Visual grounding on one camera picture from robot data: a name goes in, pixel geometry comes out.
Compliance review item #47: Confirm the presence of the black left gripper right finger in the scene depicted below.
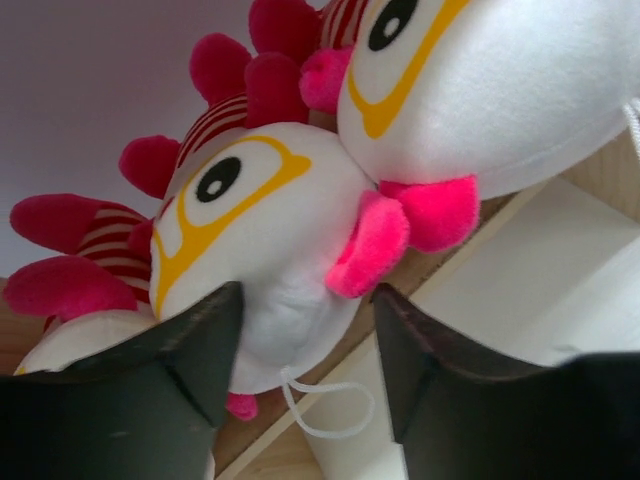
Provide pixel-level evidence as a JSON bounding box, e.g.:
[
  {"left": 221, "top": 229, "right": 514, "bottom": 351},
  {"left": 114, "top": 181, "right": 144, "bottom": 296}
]
[{"left": 372, "top": 284, "right": 639, "bottom": 479}]

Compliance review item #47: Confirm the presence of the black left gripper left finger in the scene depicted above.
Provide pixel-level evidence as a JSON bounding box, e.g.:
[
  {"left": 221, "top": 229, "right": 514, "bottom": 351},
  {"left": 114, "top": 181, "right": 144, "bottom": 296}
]
[{"left": 1, "top": 282, "right": 244, "bottom": 480}]

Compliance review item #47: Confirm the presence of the white pink striped plush toy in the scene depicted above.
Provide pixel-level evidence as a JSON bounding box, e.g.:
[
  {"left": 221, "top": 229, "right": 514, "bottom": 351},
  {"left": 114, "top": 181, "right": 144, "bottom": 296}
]
[{"left": 119, "top": 32, "right": 411, "bottom": 441}]

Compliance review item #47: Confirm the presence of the wooden shelf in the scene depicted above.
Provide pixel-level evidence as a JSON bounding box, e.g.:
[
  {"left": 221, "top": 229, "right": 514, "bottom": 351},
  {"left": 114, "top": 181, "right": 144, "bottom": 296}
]
[{"left": 0, "top": 124, "right": 640, "bottom": 480}]

